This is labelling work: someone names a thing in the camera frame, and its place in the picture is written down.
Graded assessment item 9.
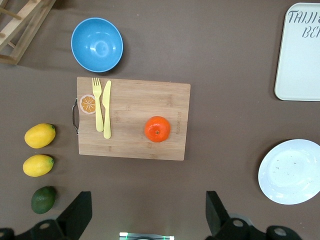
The wooden cup rack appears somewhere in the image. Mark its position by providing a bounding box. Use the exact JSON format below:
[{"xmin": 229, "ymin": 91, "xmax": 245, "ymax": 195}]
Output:
[{"xmin": 0, "ymin": 0, "xmax": 57, "ymax": 66}]

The orange fruit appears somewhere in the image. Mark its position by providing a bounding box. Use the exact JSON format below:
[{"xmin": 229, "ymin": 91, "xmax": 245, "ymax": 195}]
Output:
[{"xmin": 144, "ymin": 115, "xmax": 172, "ymax": 144}]

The white round plate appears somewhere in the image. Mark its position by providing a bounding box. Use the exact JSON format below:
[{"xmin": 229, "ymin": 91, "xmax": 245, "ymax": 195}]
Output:
[{"xmin": 257, "ymin": 138, "xmax": 320, "ymax": 206}]

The blue bowl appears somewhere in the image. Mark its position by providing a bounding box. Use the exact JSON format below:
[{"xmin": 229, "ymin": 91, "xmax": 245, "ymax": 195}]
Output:
[{"xmin": 70, "ymin": 17, "xmax": 124, "ymax": 74}]

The yellow plastic fork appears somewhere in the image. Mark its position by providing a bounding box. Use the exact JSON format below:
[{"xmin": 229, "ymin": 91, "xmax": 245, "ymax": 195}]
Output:
[{"xmin": 91, "ymin": 77, "xmax": 105, "ymax": 133}]

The green avocado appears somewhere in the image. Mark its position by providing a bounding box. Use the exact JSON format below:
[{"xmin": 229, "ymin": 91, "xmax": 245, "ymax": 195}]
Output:
[{"xmin": 30, "ymin": 185, "xmax": 57, "ymax": 215}]

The orange slice piece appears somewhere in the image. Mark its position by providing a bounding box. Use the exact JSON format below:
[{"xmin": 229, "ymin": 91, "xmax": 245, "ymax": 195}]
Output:
[{"xmin": 79, "ymin": 94, "xmax": 97, "ymax": 115}]

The yellow plastic knife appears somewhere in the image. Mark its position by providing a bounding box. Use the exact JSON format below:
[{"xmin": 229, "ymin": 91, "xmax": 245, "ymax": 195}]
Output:
[{"xmin": 101, "ymin": 80, "xmax": 113, "ymax": 140}]

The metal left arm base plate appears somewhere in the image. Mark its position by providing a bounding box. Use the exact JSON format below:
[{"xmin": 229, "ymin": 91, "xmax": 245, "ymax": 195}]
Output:
[{"xmin": 119, "ymin": 231, "xmax": 175, "ymax": 240}]

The yellow lemon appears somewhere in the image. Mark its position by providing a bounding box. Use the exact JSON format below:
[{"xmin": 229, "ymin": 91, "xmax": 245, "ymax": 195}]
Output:
[
  {"xmin": 24, "ymin": 122, "xmax": 57, "ymax": 150},
  {"xmin": 22, "ymin": 154, "xmax": 55, "ymax": 178}
]

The cream tray with bear print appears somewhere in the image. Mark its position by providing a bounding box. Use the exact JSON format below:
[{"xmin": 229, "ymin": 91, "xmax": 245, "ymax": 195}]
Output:
[{"xmin": 274, "ymin": 2, "xmax": 320, "ymax": 102}]

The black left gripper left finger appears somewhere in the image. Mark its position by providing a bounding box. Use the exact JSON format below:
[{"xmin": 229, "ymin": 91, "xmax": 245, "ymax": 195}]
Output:
[{"xmin": 0, "ymin": 191, "xmax": 93, "ymax": 240}]

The wooden cutting board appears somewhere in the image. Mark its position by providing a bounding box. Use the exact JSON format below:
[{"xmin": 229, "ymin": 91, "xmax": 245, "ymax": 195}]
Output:
[{"xmin": 72, "ymin": 76, "xmax": 192, "ymax": 162}]

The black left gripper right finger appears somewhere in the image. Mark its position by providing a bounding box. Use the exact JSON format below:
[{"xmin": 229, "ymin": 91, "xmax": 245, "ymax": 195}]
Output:
[{"xmin": 204, "ymin": 190, "xmax": 302, "ymax": 240}]

